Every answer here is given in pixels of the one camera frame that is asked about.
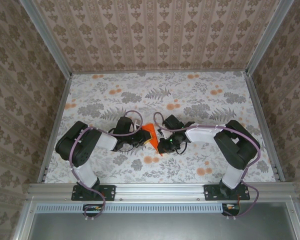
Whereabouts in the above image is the orange square paper sheet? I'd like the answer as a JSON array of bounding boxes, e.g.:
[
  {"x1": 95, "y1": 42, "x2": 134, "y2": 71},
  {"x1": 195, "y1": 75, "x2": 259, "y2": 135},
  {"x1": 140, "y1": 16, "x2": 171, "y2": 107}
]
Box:
[{"x1": 141, "y1": 122, "x2": 166, "y2": 158}]

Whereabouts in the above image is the grey metal sheet panel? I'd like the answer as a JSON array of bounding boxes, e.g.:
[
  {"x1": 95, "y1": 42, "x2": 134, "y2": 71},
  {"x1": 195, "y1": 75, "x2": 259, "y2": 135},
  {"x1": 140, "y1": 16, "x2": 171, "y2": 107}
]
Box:
[{"x1": 27, "y1": 212, "x2": 298, "y2": 240}]

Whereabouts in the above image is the floral patterned table cover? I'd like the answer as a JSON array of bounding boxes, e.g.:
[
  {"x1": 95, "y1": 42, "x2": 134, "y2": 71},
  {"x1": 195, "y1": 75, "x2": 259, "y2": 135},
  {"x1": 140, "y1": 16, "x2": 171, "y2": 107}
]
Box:
[{"x1": 44, "y1": 71, "x2": 277, "y2": 185}]

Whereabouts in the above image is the small black connector box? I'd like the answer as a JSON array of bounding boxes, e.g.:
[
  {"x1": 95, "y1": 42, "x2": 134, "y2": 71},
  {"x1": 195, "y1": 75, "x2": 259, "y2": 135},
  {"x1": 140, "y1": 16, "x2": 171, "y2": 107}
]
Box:
[
  {"x1": 82, "y1": 203, "x2": 106, "y2": 218},
  {"x1": 221, "y1": 202, "x2": 241, "y2": 217}
]

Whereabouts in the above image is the aluminium front frame beam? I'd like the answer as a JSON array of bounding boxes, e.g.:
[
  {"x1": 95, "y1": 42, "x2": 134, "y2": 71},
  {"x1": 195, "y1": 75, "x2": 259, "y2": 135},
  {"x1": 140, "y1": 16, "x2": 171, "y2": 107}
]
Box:
[{"x1": 27, "y1": 182, "x2": 298, "y2": 203}]

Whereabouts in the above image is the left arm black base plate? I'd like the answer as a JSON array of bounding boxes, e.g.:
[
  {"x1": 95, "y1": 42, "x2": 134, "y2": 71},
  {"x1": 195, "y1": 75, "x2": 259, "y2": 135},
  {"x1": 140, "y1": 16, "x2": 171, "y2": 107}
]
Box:
[{"x1": 71, "y1": 184, "x2": 116, "y2": 202}]

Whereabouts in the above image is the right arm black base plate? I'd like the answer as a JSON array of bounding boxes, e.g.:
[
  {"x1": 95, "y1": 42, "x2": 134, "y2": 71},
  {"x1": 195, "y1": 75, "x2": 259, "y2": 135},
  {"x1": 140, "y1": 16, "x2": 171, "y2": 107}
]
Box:
[{"x1": 204, "y1": 184, "x2": 251, "y2": 202}]

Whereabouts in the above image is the aluminium back rail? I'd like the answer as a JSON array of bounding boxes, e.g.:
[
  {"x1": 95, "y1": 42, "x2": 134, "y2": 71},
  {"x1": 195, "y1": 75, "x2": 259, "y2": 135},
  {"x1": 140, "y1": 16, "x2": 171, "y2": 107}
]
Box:
[{"x1": 71, "y1": 69, "x2": 246, "y2": 75}]

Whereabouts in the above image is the slotted grey cable duct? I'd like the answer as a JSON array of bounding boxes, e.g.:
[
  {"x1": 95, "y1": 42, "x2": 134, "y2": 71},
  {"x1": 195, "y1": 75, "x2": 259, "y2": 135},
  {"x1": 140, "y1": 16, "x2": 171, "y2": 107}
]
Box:
[{"x1": 36, "y1": 202, "x2": 226, "y2": 214}]

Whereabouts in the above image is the aluminium side rail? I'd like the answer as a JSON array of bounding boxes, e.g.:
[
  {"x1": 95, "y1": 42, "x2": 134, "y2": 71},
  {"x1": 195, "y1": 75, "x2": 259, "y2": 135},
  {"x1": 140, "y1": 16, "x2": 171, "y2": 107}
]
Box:
[
  {"x1": 242, "y1": 71, "x2": 286, "y2": 183},
  {"x1": 37, "y1": 74, "x2": 74, "y2": 184}
]

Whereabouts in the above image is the aluminium corner post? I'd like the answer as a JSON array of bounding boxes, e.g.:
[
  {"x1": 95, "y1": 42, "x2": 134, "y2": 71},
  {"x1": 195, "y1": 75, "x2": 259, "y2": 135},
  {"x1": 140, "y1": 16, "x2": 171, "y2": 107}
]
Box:
[
  {"x1": 19, "y1": 0, "x2": 73, "y2": 77},
  {"x1": 245, "y1": 0, "x2": 295, "y2": 76}
]

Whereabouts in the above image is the aluminium lower frame bar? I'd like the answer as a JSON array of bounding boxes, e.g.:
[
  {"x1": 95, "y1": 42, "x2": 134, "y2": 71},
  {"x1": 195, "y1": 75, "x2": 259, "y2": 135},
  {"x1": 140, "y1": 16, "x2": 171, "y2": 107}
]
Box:
[
  {"x1": 12, "y1": 199, "x2": 38, "y2": 240},
  {"x1": 286, "y1": 199, "x2": 300, "y2": 240}
]

